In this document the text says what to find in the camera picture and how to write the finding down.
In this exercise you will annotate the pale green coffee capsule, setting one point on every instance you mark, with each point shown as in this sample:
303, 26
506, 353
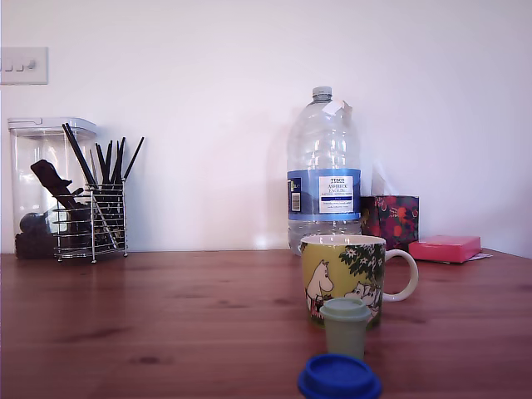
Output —
345, 332

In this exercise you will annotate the blue coffee capsule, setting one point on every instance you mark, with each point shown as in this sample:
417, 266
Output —
338, 374

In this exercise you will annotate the large clear water bottle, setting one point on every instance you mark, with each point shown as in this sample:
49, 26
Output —
324, 195

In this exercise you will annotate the yellow cartoon print mug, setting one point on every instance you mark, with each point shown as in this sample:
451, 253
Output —
332, 257

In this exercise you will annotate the white tissue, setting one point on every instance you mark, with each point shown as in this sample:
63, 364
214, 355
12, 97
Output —
380, 183

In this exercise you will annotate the floral tissue box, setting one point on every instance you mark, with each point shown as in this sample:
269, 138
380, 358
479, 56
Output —
395, 220

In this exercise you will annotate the black chopstick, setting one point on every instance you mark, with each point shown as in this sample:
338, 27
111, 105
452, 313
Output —
101, 162
75, 154
82, 154
109, 160
122, 160
116, 160
134, 158

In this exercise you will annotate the pink flat box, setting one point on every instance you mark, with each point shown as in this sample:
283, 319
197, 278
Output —
444, 249

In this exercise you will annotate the dark brown utensil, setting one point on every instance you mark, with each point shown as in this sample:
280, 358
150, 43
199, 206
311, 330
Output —
47, 172

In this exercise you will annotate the pale paper sheet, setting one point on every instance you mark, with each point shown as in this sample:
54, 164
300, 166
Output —
484, 256

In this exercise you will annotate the clear plastic storage container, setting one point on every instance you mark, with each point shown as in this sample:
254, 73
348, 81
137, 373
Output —
25, 145

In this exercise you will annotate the white wall switch plate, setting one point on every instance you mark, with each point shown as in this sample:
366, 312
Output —
37, 75

